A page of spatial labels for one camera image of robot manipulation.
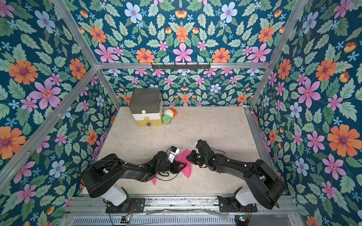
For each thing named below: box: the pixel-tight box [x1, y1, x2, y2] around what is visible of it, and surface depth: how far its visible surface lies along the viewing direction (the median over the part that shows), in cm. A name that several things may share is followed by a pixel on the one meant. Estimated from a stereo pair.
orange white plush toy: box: [163, 107, 178, 118], surface depth 113 cm
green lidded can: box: [162, 114, 173, 126], surface depth 109 cm
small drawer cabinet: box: [128, 88, 164, 127], surface depth 107 cm
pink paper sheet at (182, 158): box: [175, 148, 192, 179], surface depth 86 cm
